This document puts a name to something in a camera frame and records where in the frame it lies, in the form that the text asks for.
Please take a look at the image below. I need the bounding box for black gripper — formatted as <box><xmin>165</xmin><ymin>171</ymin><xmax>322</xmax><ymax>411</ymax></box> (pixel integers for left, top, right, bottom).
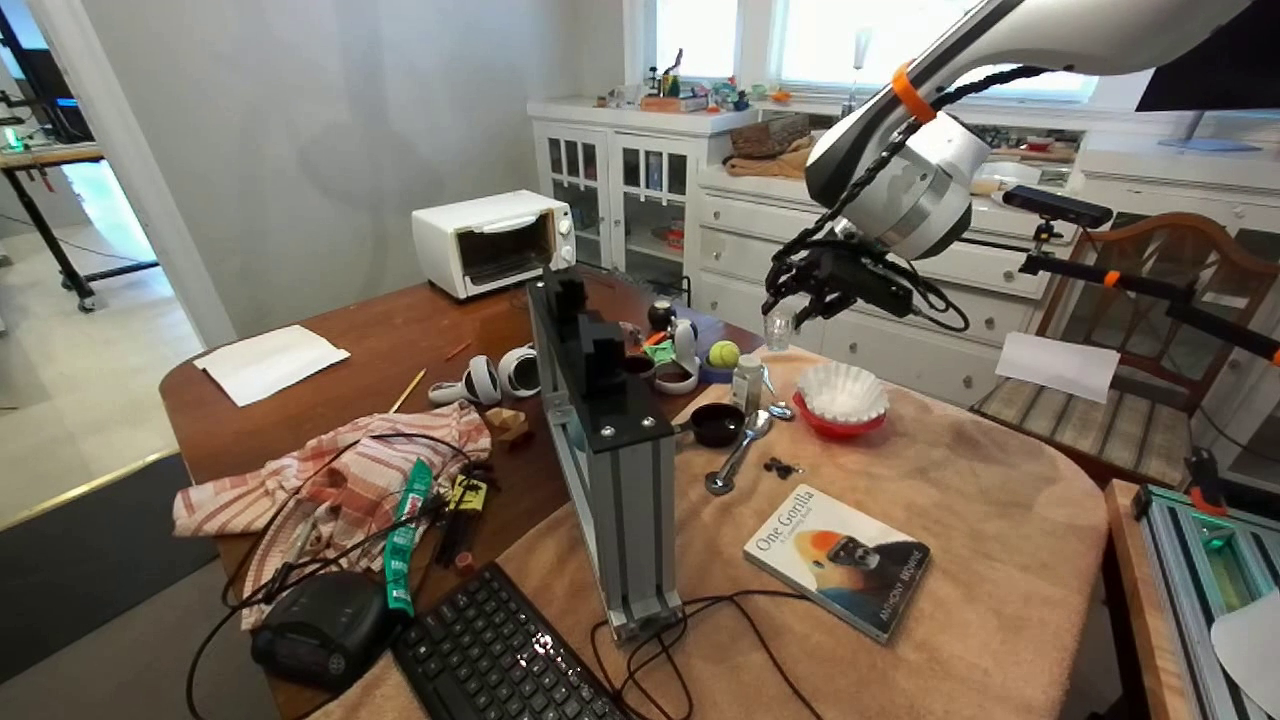
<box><xmin>763</xmin><ymin>236</ymin><xmax>923</xmax><ymax>330</ymax></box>

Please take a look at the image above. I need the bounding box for black measuring cup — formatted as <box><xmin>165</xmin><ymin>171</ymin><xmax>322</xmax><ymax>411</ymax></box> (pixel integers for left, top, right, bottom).
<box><xmin>687</xmin><ymin>398</ymin><xmax>752</xmax><ymax>453</ymax></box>

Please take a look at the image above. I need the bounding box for white paper coffee filter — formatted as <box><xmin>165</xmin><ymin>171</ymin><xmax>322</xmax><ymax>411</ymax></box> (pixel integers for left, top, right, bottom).
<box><xmin>793</xmin><ymin>364</ymin><xmax>890</xmax><ymax>428</ymax></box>

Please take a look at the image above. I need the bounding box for glass pepper shaker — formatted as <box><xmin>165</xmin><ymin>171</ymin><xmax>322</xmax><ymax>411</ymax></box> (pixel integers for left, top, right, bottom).
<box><xmin>726</xmin><ymin>351</ymin><xmax>771</xmax><ymax>422</ymax></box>

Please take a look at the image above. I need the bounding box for brown wicker basket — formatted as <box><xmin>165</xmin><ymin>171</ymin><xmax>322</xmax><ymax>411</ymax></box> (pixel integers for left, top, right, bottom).
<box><xmin>720</xmin><ymin>113</ymin><xmax>818</xmax><ymax>185</ymax></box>

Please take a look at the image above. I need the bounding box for red bowl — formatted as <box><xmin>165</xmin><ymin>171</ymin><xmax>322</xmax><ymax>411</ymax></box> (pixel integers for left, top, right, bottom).
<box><xmin>793</xmin><ymin>383</ymin><xmax>896</xmax><ymax>447</ymax></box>

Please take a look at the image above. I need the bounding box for large metal spoon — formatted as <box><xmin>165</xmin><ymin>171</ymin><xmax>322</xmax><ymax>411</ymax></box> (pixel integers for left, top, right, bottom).
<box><xmin>699</xmin><ymin>401</ymin><xmax>799</xmax><ymax>500</ymax></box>

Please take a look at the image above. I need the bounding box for white drawer dresser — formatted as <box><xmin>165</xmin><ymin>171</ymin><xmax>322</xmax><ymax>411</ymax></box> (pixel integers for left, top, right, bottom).
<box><xmin>690</xmin><ymin>133</ymin><xmax>1280</xmax><ymax>415</ymax></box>

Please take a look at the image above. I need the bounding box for white glass-door cabinet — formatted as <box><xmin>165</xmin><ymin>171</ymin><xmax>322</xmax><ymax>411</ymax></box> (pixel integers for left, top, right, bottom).
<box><xmin>526</xmin><ymin>97</ymin><xmax>738</xmax><ymax>315</ymax></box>

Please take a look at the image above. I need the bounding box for wooden utensil holder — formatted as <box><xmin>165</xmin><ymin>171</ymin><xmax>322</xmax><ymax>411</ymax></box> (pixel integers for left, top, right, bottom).
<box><xmin>634</xmin><ymin>47</ymin><xmax>690</xmax><ymax>116</ymax></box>

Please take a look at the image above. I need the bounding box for white folded paper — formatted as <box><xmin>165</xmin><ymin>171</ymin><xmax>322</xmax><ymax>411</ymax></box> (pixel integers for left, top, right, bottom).
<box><xmin>991</xmin><ymin>330</ymin><xmax>1125</xmax><ymax>409</ymax></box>

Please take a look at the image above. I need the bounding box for book with bird cover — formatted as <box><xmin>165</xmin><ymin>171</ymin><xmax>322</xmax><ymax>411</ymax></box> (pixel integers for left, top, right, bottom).
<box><xmin>738</xmin><ymin>481</ymin><xmax>935</xmax><ymax>648</ymax></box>

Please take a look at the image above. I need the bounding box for white window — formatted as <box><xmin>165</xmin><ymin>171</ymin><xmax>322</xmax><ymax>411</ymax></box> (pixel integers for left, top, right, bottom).
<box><xmin>618</xmin><ymin>0</ymin><xmax>1110</xmax><ymax>107</ymax></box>

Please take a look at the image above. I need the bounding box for aluminium extrusion stand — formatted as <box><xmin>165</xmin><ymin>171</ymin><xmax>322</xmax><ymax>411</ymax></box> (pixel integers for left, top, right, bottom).
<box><xmin>519</xmin><ymin>263</ymin><xmax>684</xmax><ymax>636</ymax></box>

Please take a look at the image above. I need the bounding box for beige towel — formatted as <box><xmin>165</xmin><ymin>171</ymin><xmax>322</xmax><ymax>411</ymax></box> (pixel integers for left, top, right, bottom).
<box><xmin>307</xmin><ymin>348</ymin><xmax>1116</xmax><ymax>720</ymax></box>

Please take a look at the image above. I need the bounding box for brown wooden figure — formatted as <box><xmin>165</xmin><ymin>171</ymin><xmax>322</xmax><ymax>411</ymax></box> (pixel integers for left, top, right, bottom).
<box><xmin>481</xmin><ymin>404</ymin><xmax>535</xmax><ymax>447</ymax></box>

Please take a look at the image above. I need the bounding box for carved wooden chair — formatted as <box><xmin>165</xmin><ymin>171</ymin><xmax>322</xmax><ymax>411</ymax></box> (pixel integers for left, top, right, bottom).
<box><xmin>971</xmin><ymin>214</ymin><xmax>1280</xmax><ymax>492</ymax></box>

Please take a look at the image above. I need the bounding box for white toaster oven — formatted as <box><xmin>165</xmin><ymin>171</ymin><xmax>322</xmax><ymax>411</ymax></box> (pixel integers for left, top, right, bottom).
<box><xmin>407</xmin><ymin>188</ymin><xmax>580</xmax><ymax>305</ymax></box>

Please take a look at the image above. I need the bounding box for yellow black gadget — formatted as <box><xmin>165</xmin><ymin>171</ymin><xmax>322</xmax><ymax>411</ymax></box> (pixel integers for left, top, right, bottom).
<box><xmin>442</xmin><ymin>478</ymin><xmax>495</xmax><ymax>517</ymax></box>

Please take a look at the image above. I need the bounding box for thin wooden stick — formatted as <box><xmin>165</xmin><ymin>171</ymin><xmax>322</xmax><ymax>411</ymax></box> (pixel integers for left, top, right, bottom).
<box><xmin>386</xmin><ymin>367</ymin><xmax>430</xmax><ymax>415</ymax></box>

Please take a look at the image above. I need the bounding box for black orange clamp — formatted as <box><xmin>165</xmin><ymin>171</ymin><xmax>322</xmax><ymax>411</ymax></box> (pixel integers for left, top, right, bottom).
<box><xmin>1180</xmin><ymin>443</ymin><xmax>1232</xmax><ymax>517</ymax></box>

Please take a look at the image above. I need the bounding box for wooden cart top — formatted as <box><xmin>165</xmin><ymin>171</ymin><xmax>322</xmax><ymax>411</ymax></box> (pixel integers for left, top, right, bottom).
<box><xmin>1098</xmin><ymin>478</ymin><xmax>1202</xmax><ymax>720</ymax></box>

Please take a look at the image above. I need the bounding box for black monitor screen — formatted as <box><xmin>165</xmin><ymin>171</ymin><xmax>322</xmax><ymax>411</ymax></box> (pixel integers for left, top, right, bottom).
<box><xmin>1131</xmin><ymin>0</ymin><xmax>1280</xmax><ymax>116</ymax></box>

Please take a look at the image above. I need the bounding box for green tube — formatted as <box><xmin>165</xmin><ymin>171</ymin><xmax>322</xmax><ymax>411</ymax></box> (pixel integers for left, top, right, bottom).
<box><xmin>380</xmin><ymin>456</ymin><xmax>438</xmax><ymax>620</ymax></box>

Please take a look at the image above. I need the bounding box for pink striped cloth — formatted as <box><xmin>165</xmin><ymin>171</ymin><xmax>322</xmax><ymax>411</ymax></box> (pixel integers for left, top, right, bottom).
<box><xmin>170</xmin><ymin>404</ymin><xmax>495</xmax><ymax>632</ymax></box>

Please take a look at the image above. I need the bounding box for black keyboard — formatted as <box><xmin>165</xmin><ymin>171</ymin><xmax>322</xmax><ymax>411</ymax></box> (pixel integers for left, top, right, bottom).
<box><xmin>386</xmin><ymin>560</ymin><xmax>633</xmax><ymax>720</ymax></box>

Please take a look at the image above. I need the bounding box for white paper sheet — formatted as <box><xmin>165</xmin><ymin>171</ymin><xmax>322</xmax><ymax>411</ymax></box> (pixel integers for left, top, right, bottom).
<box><xmin>193</xmin><ymin>320</ymin><xmax>357</xmax><ymax>411</ymax></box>

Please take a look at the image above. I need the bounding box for black computer mouse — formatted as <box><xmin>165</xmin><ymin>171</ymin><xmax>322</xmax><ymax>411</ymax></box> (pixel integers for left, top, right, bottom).
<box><xmin>249</xmin><ymin>567</ymin><xmax>399</xmax><ymax>693</ymax></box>

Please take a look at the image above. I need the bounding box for wooden desk with black legs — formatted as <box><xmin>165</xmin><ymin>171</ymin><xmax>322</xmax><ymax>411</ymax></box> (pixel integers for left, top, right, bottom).
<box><xmin>0</xmin><ymin>136</ymin><xmax>165</xmax><ymax>315</ymax></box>

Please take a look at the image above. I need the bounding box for dark floor mat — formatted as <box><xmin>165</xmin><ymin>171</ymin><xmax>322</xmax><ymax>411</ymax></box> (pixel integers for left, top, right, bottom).
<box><xmin>0</xmin><ymin>453</ymin><xmax>222</xmax><ymax>689</ymax></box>

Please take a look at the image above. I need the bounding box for black braided cable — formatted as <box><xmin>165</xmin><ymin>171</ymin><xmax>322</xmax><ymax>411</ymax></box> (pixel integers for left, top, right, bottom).
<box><xmin>782</xmin><ymin>56</ymin><xmax>1073</xmax><ymax>335</ymax></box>

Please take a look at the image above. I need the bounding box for orange cable strap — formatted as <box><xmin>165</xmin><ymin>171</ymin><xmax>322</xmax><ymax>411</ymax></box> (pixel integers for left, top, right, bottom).
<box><xmin>887</xmin><ymin>68</ymin><xmax>941</xmax><ymax>127</ymax></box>

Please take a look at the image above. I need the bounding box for black bar camera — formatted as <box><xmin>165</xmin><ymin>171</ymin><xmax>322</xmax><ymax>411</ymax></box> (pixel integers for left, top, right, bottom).
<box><xmin>994</xmin><ymin>181</ymin><xmax>1116</xmax><ymax>234</ymax></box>

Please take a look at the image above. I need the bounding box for black thin cable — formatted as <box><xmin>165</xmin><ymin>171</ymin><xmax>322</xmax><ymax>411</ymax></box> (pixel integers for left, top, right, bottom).
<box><xmin>583</xmin><ymin>584</ymin><xmax>830</xmax><ymax>720</ymax></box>

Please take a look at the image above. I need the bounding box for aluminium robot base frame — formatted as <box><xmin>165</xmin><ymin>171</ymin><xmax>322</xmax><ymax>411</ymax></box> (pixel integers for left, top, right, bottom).
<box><xmin>1136</xmin><ymin>481</ymin><xmax>1280</xmax><ymax>720</ymax></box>

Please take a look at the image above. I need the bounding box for black looping cable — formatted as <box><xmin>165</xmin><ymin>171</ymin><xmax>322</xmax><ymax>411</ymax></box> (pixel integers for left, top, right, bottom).
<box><xmin>178</xmin><ymin>434</ymin><xmax>489</xmax><ymax>720</ymax></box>

